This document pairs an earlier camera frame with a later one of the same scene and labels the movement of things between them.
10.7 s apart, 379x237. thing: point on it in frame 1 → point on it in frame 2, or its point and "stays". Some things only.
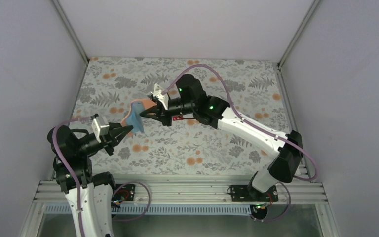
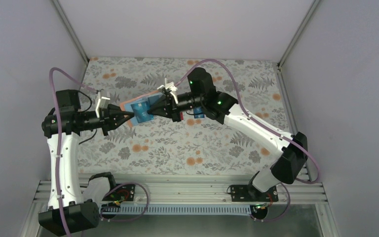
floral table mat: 253,89 stays
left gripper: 111,138 → 108,115
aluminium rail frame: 194,188 stays
